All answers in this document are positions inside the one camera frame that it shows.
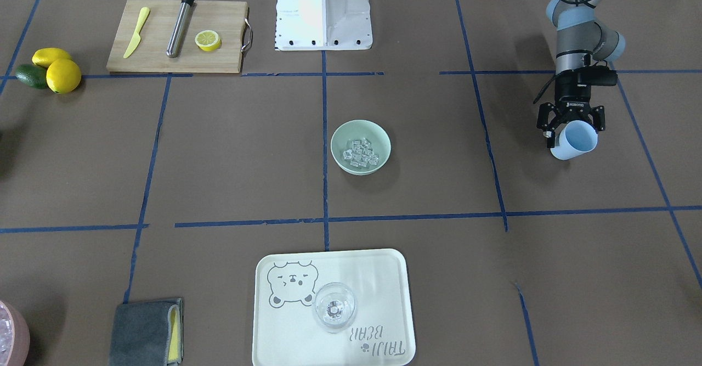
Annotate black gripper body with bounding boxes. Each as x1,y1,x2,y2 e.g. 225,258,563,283
554,65,618,120

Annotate light blue plastic cup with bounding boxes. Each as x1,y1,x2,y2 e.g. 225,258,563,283
551,120,598,160

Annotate clear ice cubes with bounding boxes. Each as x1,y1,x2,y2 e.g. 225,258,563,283
342,138,380,171

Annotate green ceramic bowl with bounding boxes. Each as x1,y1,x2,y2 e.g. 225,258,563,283
330,120,393,176

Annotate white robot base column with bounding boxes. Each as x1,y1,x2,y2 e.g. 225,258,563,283
274,0,373,51

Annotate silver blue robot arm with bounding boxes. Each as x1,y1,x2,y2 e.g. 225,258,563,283
534,0,625,148

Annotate pink bowl of ice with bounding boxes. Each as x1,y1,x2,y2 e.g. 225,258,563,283
1,301,30,365

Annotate clear wine glass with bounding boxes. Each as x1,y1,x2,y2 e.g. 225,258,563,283
313,283,358,334

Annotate cream bear tray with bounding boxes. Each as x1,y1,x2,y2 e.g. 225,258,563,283
252,249,416,365

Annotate lemon slice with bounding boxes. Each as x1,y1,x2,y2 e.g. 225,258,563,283
195,30,222,53

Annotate wooden cutting board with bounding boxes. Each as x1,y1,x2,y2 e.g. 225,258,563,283
106,0,250,74

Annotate yellow plastic knife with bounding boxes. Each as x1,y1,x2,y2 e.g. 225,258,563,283
123,7,151,59

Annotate grey folded cloth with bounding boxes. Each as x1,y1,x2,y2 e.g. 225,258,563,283
108,297,184,365

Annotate yellow lemon upper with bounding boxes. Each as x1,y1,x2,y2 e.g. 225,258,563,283
46,59,82,94

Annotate yellow lemon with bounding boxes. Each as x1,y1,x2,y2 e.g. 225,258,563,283
46,59,82,94
32,47,72,69

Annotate yellow lemon lower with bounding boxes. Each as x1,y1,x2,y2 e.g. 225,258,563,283
32,47,72,69

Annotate green lime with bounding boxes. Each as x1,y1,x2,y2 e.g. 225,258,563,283
15,64,49,90

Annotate silver black knife handle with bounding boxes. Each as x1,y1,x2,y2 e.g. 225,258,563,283
166,0,195,58

